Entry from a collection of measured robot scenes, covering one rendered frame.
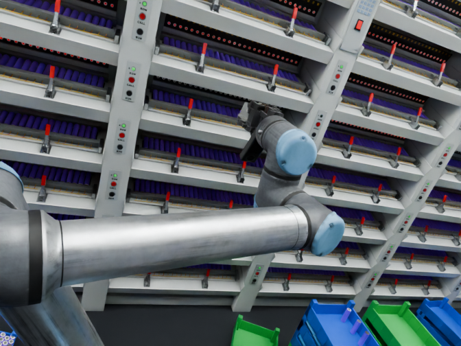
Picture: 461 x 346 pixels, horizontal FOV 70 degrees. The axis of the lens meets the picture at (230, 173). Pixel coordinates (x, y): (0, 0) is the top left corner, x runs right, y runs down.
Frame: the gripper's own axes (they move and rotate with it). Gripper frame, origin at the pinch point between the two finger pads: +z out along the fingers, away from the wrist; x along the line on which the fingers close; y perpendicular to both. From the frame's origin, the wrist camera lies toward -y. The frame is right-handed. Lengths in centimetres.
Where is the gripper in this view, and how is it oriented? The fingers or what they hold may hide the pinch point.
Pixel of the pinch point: (245, 118)
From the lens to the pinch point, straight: 104.5
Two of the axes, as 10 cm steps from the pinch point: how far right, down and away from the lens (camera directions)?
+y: 2.8, -9.0, -3.4
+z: -2.6, -4.1, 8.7
